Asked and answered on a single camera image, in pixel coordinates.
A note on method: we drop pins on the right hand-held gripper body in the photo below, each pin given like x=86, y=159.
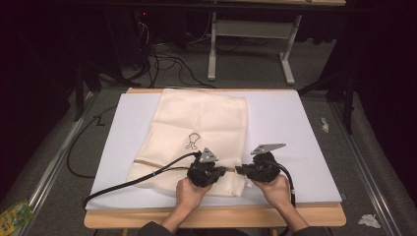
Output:
x=264, y=168

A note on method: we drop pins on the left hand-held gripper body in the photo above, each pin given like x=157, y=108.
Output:
x=200, y=173

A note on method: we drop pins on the cream zippered laundry bag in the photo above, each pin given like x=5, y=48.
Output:
x=200, y=118

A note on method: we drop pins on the person's left hand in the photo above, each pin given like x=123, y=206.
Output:
x=189, y=196

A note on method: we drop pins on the person's right hand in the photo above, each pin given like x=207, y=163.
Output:
x=278, y=193

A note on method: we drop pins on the wooden table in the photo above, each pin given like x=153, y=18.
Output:
x=229, y=218

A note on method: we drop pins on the white board table top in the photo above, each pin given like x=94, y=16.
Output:
x=278, y=114

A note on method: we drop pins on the small white paper scrap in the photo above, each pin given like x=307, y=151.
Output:
x=325, y=125

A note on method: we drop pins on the black metal stand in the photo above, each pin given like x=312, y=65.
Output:
x=349, y=98
x=80, y=88

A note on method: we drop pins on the crumpled white paper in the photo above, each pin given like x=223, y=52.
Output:
x=369, y=221

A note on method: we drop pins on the black computer tower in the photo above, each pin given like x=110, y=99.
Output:
x=137, y=39

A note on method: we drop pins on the light wooden desktop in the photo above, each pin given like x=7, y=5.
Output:
x=282, y=2

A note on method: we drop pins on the green printed packet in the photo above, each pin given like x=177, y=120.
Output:
x=13, y=217

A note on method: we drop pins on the silver metal floor rail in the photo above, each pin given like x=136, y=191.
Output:
x=57, y=160
x=357, y=157

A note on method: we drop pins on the white metal desk frame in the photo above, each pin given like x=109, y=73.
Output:
x=252, y=29

